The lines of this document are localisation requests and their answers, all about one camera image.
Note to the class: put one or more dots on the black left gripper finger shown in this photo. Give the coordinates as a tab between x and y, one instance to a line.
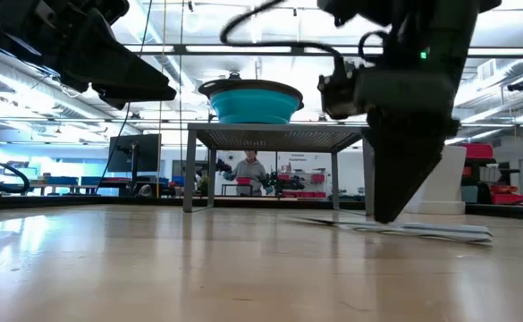
115	100
118	67

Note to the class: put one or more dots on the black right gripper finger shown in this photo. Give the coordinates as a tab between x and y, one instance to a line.
404	170

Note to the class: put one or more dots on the white cloth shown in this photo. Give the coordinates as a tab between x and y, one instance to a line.
444	232

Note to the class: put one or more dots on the blue collapsible bowl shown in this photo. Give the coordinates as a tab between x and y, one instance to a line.
254	107

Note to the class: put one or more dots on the black background robot arm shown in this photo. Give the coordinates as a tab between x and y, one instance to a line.
294	183

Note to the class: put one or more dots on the white plant pot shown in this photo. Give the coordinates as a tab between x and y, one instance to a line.
449	188

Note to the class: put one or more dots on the black computer monitor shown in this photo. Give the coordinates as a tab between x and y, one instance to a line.
140	152

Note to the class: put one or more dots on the red storage bin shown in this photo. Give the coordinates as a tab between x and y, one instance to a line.
478	150

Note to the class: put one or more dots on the low red tray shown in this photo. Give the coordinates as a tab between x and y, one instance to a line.
509	197

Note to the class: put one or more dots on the grey perforated metal shelf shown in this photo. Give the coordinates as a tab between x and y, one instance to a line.
252	130

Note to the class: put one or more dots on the small red bin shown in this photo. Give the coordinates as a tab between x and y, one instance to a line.
244	180

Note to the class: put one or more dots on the person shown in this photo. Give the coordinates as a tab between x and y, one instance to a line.
250	172

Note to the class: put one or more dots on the black overhead frame beam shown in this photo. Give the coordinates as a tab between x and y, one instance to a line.
178	49

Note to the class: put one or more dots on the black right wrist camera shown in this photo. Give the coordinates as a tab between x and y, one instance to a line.
337	96

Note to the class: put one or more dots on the small black ceiling camera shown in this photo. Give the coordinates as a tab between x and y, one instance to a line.
518	85

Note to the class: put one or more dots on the black overhead camera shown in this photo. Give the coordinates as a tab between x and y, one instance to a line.
234	76

